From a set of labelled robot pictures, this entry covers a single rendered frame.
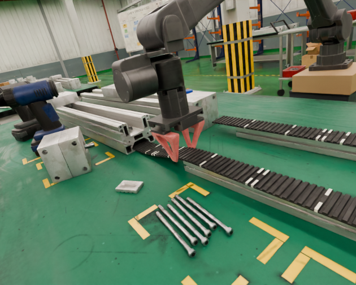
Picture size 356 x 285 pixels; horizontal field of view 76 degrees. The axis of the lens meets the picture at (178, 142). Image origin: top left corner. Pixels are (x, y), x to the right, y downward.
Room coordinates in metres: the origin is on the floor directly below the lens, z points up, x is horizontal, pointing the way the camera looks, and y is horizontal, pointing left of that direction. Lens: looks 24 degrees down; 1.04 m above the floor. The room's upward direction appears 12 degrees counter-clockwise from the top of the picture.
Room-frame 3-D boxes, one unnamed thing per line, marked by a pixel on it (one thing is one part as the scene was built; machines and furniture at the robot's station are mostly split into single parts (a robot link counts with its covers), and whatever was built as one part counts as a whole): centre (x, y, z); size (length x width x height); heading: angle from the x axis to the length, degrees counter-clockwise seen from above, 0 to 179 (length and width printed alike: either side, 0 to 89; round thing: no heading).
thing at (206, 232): (0.28, 0.01, 0.78); 0.11 x 0.01 x 0.01; 26
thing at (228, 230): (0.28, -0.02, 0.78); 0.11 x 0.01 x 0.01; 28
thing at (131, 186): (0.40, 0.12, 0.78); 0.05 x 0.03 x 0.01; 64
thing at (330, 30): (0.80, -0.58, 0.96); 0.09 x 0.05 x 0.10; 122
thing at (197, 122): (0.46, -0.02, 0.85); 0.07 x 0.07 x 0.09; 38
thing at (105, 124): (0.91, 0.35, 0.82); 0.80 x 0.10 x 0.09; 38
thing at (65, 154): (0.55, 0.27, 0.83); 0.11 x 0.10 x 0.10; 106
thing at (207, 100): (0.68, -0.08, 0.83); 0.12 x 0.09 x 0.10; 128
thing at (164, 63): (0.44, 0.00, 0.98); 0.07 x 0.06 x 0.07; 122
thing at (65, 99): (1.11, 0.50, 0.87); 0.16 x 0.11 x 0.07; 38
